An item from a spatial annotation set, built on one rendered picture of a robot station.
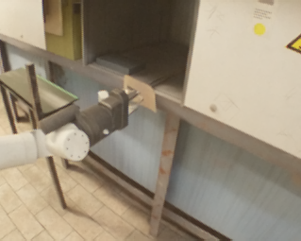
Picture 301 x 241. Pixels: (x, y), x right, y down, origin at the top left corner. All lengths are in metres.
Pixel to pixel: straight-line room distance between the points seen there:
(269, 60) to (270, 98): 0.07
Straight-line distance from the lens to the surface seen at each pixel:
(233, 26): 0.44
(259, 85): 0.45
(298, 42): 0.42
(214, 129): 0.67
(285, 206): 0.85
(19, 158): 0.47
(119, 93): 0.59
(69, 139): 0.47
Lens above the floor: 1.19
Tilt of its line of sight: 34 degrees down
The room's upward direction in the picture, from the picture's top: 5 degrees clockwise
